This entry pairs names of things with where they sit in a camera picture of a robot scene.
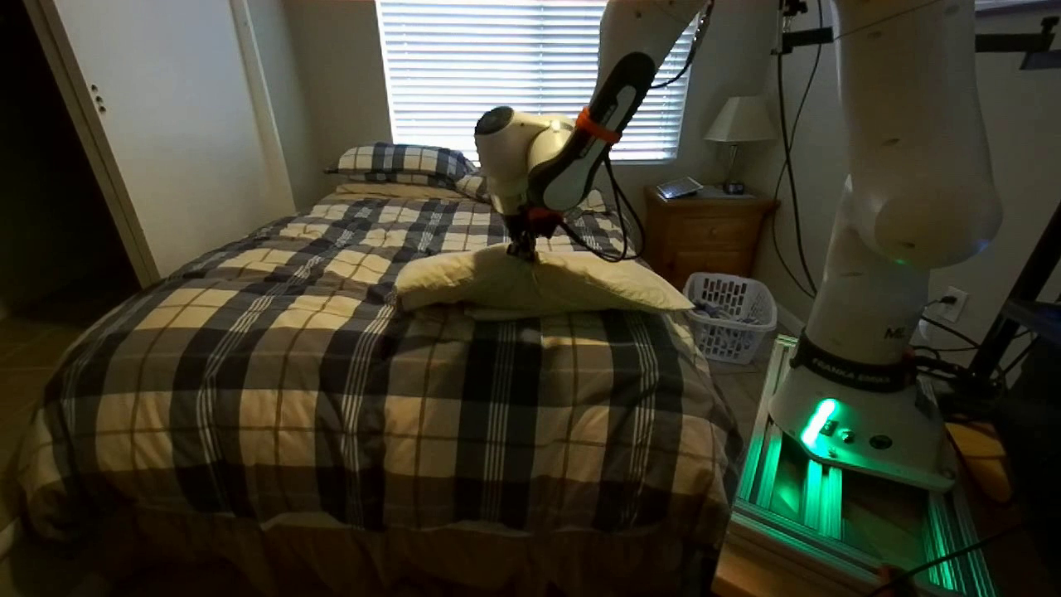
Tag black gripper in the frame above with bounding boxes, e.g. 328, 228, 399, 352
501, 199, 559, 266

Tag cream blanket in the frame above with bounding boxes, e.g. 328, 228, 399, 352
393, 241, 695, 323

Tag green-lit robot base stand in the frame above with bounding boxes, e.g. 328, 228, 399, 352
716, 329, 1006, 597

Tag plaid pillow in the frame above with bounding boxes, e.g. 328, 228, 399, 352
456, 171, 616, 227
325, 139, 478, 191

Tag small grey device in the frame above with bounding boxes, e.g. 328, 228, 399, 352
651, 177, 706, 205

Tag wooden nightstand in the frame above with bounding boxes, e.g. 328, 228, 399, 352
643, 191, 778, 294

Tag white window blinds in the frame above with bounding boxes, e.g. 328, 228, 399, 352
375, 0, 693, 166

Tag white laundry basket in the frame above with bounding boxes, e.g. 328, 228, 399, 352
679, 268, 784, 370

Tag white table lamp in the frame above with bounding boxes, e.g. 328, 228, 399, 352
704, 94, 778, 199

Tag dark bed skirt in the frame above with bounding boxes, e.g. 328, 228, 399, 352
21, 509, 724, 597

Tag white closet door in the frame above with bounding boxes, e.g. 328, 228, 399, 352
25, 0, 297, 290

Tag black metal stand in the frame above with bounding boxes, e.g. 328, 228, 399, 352
957, 208, 1061, 412

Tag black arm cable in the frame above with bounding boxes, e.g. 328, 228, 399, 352
552, 0, 832, 302

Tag white wall outlet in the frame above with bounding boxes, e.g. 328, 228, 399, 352
936, 285, 976, 327

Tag orange tipped black cable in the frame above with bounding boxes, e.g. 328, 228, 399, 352
866, 533, 1006, 597

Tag black overhead mount bar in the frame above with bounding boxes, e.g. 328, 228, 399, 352
777, 25, 1061, 73

